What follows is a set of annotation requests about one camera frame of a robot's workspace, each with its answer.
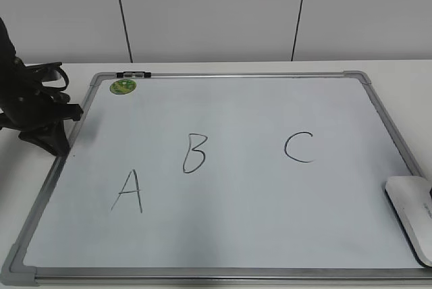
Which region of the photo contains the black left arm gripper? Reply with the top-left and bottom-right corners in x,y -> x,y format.
1,62 -> 84,157

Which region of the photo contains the white rectangular whiteboard eraser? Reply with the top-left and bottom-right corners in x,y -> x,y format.
385,176 -> 431,267

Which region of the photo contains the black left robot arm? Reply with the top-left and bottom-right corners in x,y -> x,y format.
1,22 -> 84,156

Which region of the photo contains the green round magnet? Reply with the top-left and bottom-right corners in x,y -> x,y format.
109,79 -> 136,95

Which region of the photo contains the grey framed whiteboard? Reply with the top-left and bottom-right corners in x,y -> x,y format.
1,72 -> 431,286

